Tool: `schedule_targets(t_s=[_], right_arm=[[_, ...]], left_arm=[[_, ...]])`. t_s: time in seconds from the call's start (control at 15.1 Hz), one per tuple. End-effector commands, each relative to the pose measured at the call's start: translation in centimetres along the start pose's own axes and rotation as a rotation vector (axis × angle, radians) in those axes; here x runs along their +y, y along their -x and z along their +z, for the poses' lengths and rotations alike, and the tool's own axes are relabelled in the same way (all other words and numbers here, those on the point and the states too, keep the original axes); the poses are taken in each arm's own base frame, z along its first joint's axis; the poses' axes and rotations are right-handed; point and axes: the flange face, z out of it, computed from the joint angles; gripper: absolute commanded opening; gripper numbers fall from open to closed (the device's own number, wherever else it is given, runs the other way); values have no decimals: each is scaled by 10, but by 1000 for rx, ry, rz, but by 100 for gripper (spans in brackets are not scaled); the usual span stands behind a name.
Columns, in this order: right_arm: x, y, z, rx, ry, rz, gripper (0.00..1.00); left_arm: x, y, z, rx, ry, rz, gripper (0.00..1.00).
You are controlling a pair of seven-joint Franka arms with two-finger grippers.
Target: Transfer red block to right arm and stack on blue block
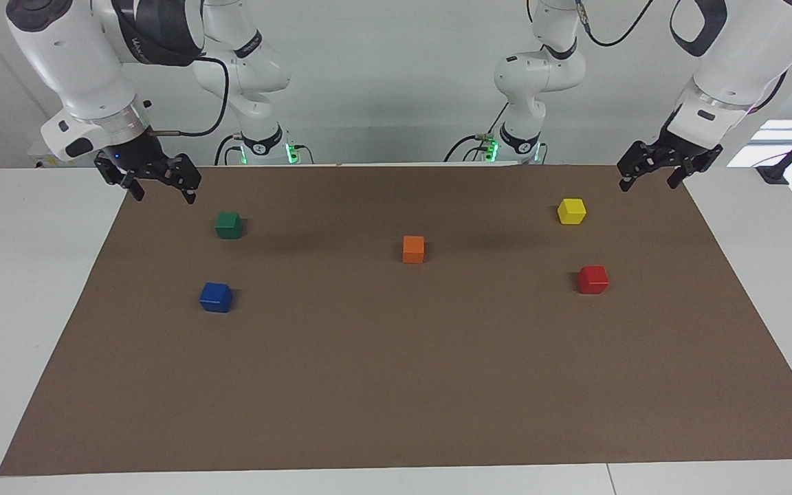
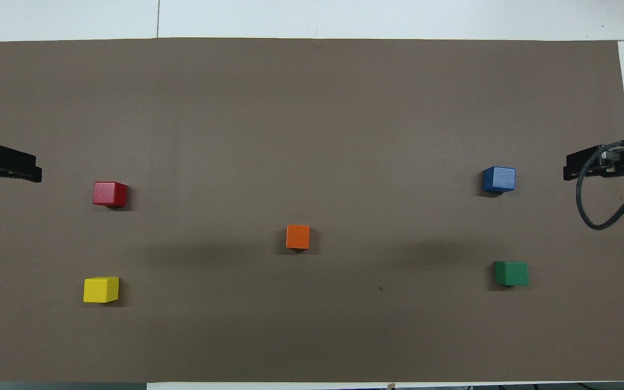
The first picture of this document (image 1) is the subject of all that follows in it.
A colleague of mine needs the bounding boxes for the red cube block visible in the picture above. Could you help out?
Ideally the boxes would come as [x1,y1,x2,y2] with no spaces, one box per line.
[577,265,610,295]

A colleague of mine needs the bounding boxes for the yellow cube block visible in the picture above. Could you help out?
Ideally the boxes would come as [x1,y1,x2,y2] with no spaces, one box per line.
[557,198,587,226]

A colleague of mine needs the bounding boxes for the blue cube block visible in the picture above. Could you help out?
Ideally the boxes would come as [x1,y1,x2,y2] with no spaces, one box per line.
[199,282,234,314]

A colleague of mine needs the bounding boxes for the brown table mat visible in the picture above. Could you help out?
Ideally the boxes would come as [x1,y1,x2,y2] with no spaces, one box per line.
[0,164,792,477]

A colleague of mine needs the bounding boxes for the black left base cable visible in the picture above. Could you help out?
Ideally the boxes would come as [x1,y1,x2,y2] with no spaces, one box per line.
[443,102,511,163]

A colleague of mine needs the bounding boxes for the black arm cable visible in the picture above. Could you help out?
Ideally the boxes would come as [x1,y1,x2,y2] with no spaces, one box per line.
[148,55,231,138]
[577,0,655,48]

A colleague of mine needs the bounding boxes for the black right base cable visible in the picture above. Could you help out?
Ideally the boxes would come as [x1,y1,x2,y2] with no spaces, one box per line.
[214,134,244,166]

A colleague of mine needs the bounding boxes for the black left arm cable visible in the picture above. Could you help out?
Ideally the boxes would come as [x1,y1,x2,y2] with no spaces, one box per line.
[577,0,655,48]

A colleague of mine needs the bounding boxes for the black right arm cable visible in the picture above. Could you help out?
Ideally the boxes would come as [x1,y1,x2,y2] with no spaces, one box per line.
[148,55,231,138]

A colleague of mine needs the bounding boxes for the white power strip box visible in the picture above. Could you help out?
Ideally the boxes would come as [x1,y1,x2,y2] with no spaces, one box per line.
[27,141,105,168]

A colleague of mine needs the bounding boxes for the green cube block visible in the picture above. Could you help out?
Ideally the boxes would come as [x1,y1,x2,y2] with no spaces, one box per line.
[215,212,244,240]

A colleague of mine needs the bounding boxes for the black base cable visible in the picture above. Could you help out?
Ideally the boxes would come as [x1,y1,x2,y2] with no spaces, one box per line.
[443,102,511,163]
[214,134,244,166]

